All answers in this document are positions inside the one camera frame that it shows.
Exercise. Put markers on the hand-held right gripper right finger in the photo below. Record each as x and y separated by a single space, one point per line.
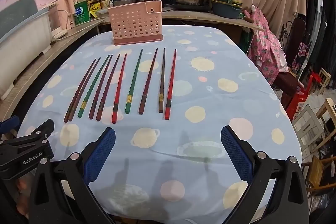
235 153

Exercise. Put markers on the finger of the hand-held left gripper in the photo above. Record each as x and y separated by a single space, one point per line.
9 124
29 146

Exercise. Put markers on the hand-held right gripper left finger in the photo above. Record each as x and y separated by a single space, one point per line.
103 153

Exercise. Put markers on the red chopstick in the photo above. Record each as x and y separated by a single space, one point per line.
119 88
171 84

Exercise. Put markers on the green chopstick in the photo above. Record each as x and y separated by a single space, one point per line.
134 81
94 86

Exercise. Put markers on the pink perforated chopstick holder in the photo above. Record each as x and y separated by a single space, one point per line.
135 29

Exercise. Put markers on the person's left hand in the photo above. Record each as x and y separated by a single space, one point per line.
21 192

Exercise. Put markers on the light blue printed tablecloth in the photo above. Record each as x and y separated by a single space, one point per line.
199 98

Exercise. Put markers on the pink pineapple print garment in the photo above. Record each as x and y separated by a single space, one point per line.
265 43

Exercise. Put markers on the small wooden stool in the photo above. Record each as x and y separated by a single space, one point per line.
325 77

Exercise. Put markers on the pink electric kettle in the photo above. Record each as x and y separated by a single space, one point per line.
61 12

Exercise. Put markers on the green plastic bottle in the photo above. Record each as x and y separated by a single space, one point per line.
81 13

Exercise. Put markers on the grey kitchen counter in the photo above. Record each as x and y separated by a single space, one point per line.
199 16

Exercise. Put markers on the blue bowl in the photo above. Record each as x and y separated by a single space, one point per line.
225 12

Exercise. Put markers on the yellow seasoning packet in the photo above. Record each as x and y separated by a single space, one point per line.
95 7

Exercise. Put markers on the yellow bowl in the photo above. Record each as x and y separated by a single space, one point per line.
228 3

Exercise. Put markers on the white pump bottle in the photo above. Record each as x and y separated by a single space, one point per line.
110 2

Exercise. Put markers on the yellow oil bottle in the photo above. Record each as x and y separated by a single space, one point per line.
104 1

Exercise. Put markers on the small pot with glass lid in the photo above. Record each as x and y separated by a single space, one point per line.
124 0

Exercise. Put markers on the black induction cooktop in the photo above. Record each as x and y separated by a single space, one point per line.
183 6

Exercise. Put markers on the hanging dark clothes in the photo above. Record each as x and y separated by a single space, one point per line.
321 19

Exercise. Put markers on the grey frame chair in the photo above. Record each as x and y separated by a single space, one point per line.
308 129

